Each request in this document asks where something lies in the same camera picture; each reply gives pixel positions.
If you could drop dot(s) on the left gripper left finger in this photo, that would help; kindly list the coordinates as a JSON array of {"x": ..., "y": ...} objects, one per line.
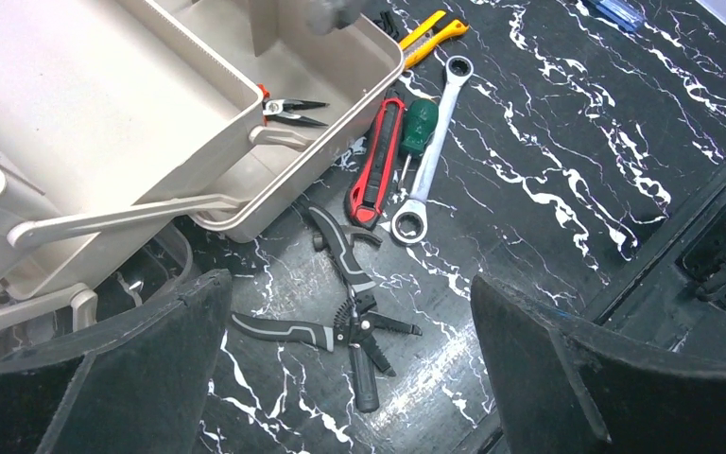
[{"x": 135, "y": 383}]

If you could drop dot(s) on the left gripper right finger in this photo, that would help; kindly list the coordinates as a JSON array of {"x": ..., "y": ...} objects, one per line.
[{"x": 565, "y": 385}]

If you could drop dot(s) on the beige plastic tool box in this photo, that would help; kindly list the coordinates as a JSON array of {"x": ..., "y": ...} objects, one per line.
[{"x": 117, "y": 116}]

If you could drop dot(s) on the orange handled pliers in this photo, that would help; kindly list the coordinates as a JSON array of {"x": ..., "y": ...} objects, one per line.
[{"x": 286, "y": 110}]

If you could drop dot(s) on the silver combination wrench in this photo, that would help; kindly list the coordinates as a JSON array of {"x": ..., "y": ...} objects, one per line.
[{"x": 458, "y": 70}]

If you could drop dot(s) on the red utility knife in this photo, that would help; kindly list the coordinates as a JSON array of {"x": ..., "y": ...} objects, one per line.
[{"x": 366, "y": 196}]

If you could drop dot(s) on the green stubby screwdriver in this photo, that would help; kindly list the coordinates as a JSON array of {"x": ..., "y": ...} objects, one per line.
[{"x": 419, "y": 125}]

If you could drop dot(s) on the yellow utility knife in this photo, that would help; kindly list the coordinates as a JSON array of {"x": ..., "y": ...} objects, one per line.
[{"x": 439, "y": 27}]

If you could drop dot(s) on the black grey wire stripper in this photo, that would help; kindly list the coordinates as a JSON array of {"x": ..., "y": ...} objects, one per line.
[{"x": 355, "y": 320}]

